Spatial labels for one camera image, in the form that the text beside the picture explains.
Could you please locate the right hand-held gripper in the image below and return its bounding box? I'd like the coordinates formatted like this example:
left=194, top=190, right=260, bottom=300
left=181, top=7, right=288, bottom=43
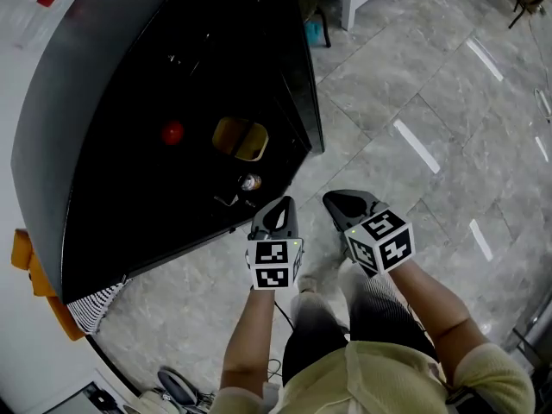
left=322, top=190, right=416, bottom=278

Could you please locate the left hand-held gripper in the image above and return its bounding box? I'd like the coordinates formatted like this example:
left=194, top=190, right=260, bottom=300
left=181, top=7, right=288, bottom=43
left=244, top=195, right=304, bottom=292

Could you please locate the yellow plastic bowl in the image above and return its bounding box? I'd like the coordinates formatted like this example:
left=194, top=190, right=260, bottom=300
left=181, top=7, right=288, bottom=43
left=210, top=116, right=270, bottom=162

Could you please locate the person's left forearm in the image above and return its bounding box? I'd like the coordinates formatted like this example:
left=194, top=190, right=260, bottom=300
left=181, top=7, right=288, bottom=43
left=219, top=289, right=277, bottom=398

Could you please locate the person's right forearm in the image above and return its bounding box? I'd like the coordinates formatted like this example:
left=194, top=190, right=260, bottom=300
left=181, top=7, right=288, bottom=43
left=387, top=259, right=491, bottom=387

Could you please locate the small bottle in cabinet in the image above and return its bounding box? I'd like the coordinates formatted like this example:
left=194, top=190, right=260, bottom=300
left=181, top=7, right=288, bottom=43
left=239, top=172, right=263, bottom=192

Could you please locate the red tomato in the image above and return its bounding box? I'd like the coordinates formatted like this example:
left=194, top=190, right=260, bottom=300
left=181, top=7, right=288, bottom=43
left=160, top=120, right=185, bottom=147

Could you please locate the teal bag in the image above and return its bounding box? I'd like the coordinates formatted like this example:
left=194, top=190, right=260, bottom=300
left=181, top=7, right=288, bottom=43
left=304, top=19, right=324, bottom=47

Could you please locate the person's cream knit sweater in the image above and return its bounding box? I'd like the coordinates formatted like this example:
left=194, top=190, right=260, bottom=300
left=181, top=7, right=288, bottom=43
left=209, top=341, right=536, bottom=414

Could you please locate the black stool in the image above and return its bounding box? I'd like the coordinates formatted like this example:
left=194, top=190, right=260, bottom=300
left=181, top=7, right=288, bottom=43
left=297, top=0, right=332, bottom=49

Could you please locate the dark grey oval device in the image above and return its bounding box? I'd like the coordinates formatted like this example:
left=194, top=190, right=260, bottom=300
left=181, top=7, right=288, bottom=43
left=157, top=367, right=199, bottom=407

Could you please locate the black and white striped blanket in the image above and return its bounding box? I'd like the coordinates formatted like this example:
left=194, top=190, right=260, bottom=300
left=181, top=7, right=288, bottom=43
left=66, top=276, right=134, bottom=336

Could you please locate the white power strip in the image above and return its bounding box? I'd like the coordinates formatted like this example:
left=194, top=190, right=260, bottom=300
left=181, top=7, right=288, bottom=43
left=533, top=87, right=552, bottom=122

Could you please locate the orange sofa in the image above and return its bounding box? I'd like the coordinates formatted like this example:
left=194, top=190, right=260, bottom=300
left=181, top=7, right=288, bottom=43
left=10, top=229, right=87, bottom=342

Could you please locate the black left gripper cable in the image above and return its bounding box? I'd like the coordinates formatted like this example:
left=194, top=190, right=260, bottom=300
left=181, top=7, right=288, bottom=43
left=266, top=299, right=298, bottom=383

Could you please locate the metal rack frame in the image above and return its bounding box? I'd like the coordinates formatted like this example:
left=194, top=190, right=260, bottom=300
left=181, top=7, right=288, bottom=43
left=504, top=299, right=552, bottom=370

